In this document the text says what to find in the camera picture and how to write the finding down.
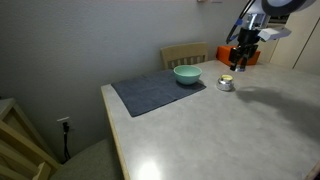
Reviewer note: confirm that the small glass candle jar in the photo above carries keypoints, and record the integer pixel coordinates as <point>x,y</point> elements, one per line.
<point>225,83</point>

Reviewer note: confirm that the dark grey cloth placemat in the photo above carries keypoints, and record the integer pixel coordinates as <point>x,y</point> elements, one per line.
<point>150,91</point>

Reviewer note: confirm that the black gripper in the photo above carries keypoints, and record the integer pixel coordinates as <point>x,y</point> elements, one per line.
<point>248,43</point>

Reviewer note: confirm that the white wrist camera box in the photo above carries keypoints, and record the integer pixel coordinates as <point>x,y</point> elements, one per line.
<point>274,34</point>

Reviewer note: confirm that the orange cardboard box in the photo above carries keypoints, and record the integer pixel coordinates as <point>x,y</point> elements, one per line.
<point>222,53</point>

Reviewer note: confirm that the white wall outlet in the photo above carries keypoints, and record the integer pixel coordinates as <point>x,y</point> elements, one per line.
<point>63,119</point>

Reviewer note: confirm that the light wooden slat-back chair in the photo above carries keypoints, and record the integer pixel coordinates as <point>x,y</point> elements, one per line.
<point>183,51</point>
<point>86,163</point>

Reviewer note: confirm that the mint green bowl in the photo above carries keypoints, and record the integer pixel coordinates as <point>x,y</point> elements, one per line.
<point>187,75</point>

